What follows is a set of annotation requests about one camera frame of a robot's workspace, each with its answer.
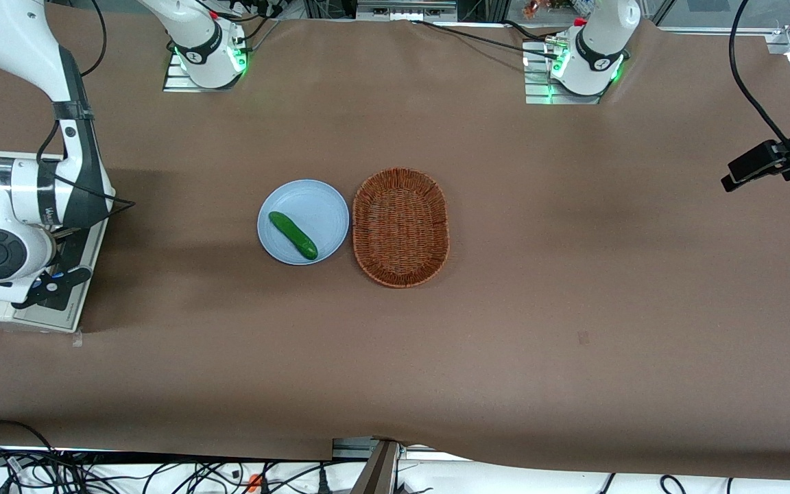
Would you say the green cucumber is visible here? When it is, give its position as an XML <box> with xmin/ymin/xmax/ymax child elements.
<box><xmin>268</xmin><ymin>211</ymin><xmax>319</xmax><ymax>261</ymax></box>

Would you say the aluminium frame post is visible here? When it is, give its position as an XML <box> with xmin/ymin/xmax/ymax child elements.
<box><xmin>332</xmin><ymin>436</ymin><xmax>404</xmax><ymax>494</ymax></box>

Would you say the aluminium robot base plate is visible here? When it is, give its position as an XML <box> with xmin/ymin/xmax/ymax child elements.
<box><xmin>524</xmin><ymin>43</ymin><xmax>625</xmax><ymax>105</ymax></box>
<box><xmin>163</xmin><ymin>47</ymin><xmax>248</xmax><ymax>92</ymax></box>

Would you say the long black table cable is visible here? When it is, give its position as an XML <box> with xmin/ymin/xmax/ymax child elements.
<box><xmin>411</xmin><ymin>20</ymin><xmax>560</xmax><ymax>61</ymax></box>

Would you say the black cable along right arm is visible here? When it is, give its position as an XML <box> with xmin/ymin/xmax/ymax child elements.
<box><xmin>37</xmin><ymin>0</ymin><xmax>136</xmax><ymax>227</ymax></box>

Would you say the light blue round plate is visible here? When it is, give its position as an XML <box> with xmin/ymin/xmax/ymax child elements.
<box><xmin>257</xmin><ymin>179</ymin><xmax>350</xmax><ymax>266</ymax></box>

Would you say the black camera cable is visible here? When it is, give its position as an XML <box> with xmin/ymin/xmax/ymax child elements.
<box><xmin>729</xmin><ymin>0</ymin><xmax>790</xmax><ymax>155</ymax></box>

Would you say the black camera on mount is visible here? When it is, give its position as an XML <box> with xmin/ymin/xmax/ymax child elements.
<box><xmin>721</xmin><ymin>96</ymin><xmax>790</xmax><ymax>193</ymax></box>

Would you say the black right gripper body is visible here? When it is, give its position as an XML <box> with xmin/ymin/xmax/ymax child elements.
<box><xmin>52</xmin><ymin>230</ymin><xmax>94</xmax><ymax>274</ymax></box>

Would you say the oval brown wicker basket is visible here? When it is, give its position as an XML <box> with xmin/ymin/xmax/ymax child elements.
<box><xmin>352</xmin><ymin>167</ymin><xmax>451</xmax><ymax>289</ymax></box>

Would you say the short black table cable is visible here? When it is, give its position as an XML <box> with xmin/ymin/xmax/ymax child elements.
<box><xmin>503</xmin><ymin>20</ymin><xmax>551</xmax><ymax>43</ymax></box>

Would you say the brown table cover sheet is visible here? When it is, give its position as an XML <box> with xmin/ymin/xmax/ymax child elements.
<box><xmin>0</xmin><ymin>3</ymin><xmax>790</xmax><ymax>481</ymax></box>

